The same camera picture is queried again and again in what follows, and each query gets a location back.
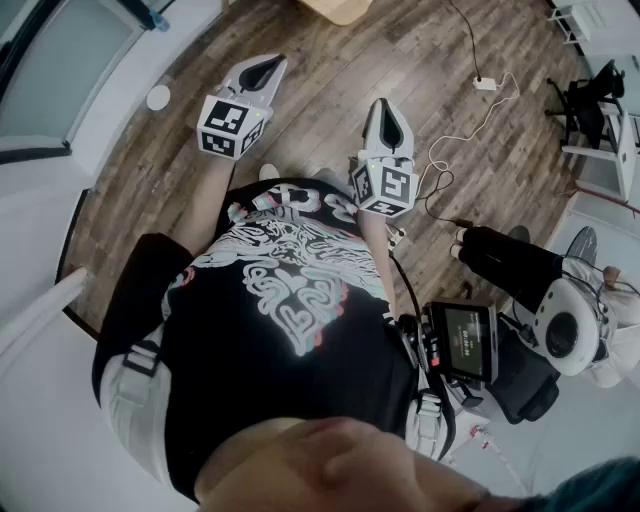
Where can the black bag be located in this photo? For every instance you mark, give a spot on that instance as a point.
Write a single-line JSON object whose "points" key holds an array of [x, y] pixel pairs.
{"points": [[525, 380]]}

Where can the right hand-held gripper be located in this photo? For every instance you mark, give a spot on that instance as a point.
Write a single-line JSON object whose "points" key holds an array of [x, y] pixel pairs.
{"points": [[390, 182]]}

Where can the white power adapter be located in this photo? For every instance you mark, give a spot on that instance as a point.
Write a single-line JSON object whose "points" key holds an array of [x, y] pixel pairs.
{"points": [[484, 83]]}

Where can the person's light shoe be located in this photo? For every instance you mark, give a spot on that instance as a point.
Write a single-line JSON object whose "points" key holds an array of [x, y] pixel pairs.
{"points": [[270, 171]]}

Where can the black field monitor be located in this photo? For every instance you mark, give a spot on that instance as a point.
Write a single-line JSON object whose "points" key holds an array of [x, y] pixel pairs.
{"points": [[462, 345]]}

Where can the black office chair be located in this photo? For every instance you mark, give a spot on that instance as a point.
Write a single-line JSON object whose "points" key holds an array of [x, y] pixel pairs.
{"points": [[587, 107]]}

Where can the white round floor disc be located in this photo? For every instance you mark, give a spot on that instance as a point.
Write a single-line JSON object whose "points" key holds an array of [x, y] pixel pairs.
{"points": [[159, 97]]}

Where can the white frame rack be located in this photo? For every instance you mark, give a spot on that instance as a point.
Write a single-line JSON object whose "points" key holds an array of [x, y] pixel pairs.
{"points": [[585, 17]]}

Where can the person's left forearm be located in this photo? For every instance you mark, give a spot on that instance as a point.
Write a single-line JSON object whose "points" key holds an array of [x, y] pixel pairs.
{"points": [[210, 200]]}

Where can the white power strip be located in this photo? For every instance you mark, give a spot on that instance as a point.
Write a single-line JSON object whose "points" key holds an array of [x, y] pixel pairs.
{"points": [[397, 236]]}

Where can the person's face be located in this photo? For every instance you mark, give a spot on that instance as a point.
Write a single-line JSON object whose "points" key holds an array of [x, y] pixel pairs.
{"points": [[325, 470]]}

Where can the black-framed glass partition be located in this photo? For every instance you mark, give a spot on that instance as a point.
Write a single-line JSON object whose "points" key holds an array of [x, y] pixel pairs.
{"points": [[75, 60]]}

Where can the person's right forearm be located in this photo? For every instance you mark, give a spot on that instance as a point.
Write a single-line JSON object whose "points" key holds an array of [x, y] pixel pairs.
{"points": [[372, 240]]}

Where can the white desk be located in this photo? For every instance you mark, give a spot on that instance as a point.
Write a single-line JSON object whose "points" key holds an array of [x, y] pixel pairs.
{"points": [[622, 150]]}

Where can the person's black printed t-shirt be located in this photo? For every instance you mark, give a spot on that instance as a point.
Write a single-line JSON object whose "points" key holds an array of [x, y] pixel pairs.
{"points": [[240, 360]]}

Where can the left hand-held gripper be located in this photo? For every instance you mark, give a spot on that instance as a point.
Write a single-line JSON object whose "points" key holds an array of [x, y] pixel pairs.
{"points": [[225, 125]]}

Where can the round glass pedestal table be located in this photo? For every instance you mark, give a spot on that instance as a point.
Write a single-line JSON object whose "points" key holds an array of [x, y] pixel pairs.
{"points": [[584, 245]]}

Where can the white helmet device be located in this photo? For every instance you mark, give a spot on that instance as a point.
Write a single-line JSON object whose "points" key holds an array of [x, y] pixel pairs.
{"points": [[567, 330]]}

